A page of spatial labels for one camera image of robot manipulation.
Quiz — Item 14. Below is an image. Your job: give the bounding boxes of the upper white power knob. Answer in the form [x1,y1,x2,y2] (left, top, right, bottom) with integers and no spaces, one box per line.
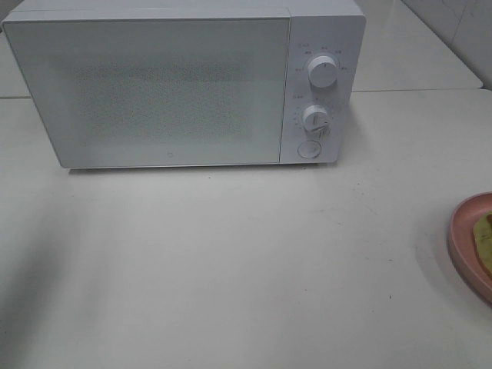
[307,55,338,88]

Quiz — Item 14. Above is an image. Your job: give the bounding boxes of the green lettuce leaf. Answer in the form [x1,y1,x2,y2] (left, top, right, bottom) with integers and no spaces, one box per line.
[473,212,492,274]

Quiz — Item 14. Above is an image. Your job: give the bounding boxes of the pink round plate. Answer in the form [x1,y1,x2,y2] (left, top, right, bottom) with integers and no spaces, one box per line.
[447,192,491,306]

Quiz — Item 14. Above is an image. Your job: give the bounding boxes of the white microwave oven body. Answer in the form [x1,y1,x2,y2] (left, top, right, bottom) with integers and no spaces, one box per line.
[2,1,366,167]

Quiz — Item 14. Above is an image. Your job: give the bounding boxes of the white microwave door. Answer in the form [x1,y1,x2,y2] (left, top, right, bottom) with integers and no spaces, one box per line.
[5,18,289,168]

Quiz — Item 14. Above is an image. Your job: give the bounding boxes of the white timer knob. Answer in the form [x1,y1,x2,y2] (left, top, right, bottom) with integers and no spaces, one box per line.
[302,105,330,132]

